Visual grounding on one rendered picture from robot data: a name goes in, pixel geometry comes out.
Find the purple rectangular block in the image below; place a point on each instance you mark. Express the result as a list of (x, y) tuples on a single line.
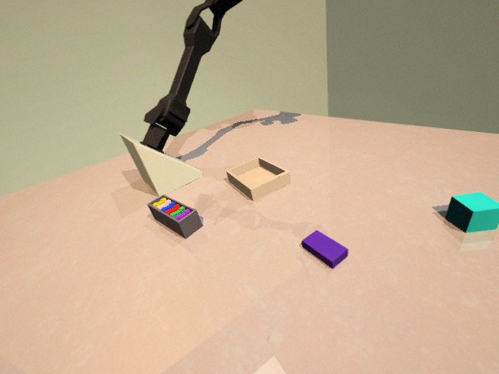
[(324, 248)]

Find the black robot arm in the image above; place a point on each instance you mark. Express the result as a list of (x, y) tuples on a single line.
[(172, 111)]

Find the teal cube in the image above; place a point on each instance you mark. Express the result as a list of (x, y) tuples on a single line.
[(474, 212)]

